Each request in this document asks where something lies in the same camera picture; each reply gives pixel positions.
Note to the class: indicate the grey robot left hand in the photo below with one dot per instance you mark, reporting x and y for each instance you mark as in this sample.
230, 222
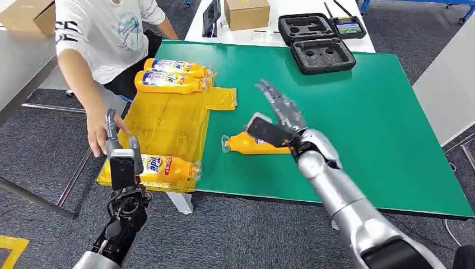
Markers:
111, 130

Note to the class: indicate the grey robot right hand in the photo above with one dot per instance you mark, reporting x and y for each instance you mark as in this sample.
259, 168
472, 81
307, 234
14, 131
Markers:
285, 111

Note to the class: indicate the person's right hand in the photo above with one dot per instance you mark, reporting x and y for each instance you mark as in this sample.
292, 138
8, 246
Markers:
96, 130

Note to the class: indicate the orange drink bottle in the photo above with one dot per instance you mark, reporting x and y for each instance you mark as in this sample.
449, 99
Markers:
174, 66
241, 145
167, 83
167, 169

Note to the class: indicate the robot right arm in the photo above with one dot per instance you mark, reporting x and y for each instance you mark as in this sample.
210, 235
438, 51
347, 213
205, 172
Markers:
334, 185

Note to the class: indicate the yellow plastic sheet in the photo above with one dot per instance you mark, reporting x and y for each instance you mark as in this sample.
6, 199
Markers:
167, 122

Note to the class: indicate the black foam-lined case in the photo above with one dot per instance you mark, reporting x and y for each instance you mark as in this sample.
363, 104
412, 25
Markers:
321, 54

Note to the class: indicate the person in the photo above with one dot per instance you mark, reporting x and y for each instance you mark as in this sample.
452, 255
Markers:
104, 44

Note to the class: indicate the white table leg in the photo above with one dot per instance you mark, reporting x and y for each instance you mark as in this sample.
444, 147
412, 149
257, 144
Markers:
182, 203
334, 225

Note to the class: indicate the steel table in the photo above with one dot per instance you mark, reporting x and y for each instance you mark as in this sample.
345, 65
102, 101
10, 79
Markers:
18, 63

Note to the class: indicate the small cardboard box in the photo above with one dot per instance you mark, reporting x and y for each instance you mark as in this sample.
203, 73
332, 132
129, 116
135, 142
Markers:
246, 15

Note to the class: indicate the remote controller with screen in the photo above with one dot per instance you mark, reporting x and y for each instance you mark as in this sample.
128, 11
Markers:
350, 29

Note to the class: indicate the green table mat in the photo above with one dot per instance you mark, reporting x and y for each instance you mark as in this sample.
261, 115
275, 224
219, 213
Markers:
389, 130

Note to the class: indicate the white table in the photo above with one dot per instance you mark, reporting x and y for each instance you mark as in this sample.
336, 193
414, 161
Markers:
289, 5

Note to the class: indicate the black tablet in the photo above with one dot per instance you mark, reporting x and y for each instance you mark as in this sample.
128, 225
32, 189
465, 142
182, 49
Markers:
211, 16

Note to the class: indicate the large cardboard box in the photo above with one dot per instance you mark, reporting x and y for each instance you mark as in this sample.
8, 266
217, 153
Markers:
26, 15

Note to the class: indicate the grey table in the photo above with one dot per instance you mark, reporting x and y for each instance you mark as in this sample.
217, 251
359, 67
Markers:
452, 89

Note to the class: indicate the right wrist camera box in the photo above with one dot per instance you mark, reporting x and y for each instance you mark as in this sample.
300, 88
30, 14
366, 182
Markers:
267, 133

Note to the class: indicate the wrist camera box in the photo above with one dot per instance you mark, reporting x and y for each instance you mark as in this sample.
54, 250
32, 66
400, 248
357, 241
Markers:
267, 133
121, 170

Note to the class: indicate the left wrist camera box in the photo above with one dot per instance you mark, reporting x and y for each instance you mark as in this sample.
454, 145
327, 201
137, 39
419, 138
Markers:
121, 170

